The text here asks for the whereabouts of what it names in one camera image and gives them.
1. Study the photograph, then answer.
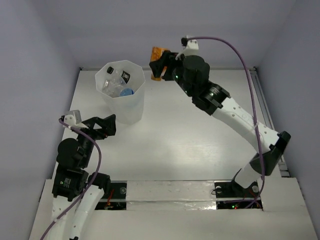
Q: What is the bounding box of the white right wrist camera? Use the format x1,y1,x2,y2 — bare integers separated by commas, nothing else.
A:
179,35,199,56

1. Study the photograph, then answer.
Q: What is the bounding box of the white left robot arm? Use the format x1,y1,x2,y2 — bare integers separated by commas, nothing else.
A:
41,110,116,240

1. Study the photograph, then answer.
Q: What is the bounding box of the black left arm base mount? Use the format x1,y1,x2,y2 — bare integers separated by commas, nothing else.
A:
95,181,127,211

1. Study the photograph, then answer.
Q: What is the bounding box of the orange juice bottle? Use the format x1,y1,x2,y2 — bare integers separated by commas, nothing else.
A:
150,46,169,82

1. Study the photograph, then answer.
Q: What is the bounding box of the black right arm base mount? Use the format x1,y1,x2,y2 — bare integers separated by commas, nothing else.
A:
210,169,263,210

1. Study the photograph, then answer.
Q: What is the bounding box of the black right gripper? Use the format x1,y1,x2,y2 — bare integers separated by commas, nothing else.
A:
150,49,194,97

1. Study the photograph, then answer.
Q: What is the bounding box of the blue label water bottle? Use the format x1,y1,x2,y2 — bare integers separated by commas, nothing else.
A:
119,87,135,97

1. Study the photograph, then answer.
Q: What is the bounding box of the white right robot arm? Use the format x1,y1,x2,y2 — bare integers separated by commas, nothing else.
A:
149,50,291,196

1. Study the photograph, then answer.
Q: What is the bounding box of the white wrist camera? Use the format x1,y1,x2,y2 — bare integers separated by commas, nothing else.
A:
179,35,199,56
61,109,82,127

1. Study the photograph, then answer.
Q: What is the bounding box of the black label small bottle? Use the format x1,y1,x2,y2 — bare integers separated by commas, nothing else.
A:
116,69,131,84

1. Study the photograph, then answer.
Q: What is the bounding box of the clear bottle blue cap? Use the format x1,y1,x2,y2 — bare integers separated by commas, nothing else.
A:
102,77,126,98

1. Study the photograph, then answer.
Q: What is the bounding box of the white translucent bin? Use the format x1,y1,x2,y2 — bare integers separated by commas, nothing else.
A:
95,60,146,125

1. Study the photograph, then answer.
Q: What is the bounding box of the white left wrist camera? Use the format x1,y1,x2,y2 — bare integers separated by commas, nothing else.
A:
61,109,82,127

